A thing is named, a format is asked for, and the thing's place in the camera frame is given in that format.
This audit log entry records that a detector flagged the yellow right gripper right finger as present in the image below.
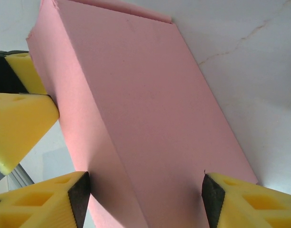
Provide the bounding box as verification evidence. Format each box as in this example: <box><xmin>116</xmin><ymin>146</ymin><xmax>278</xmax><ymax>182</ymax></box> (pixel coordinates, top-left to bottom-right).
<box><xmin>201</xmin><ymin>171</ymin><xmax>291</xmax><ymax>228</ymax></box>

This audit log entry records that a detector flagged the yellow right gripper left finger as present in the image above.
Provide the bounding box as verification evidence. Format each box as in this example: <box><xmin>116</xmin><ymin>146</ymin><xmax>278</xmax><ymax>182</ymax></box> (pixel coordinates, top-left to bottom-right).
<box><xmin>0</xmin><ymin>171</ymin><xmax>91</xmax><ymax>228</ymax></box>

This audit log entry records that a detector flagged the pink paper box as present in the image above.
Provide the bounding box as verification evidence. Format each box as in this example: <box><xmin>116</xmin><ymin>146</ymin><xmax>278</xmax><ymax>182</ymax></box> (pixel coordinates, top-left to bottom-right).
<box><xmin>26</xmin><ymin>0</ymin><xmax>259</xmax><ymax>228</ymax></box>

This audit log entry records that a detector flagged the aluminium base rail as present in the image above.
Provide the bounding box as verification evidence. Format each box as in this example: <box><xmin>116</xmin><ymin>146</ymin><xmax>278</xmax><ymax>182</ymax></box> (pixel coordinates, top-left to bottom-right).
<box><xmin>7</xmin><ymin>163</ymin><xmax>36</xmax><ymax>190</ymax></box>

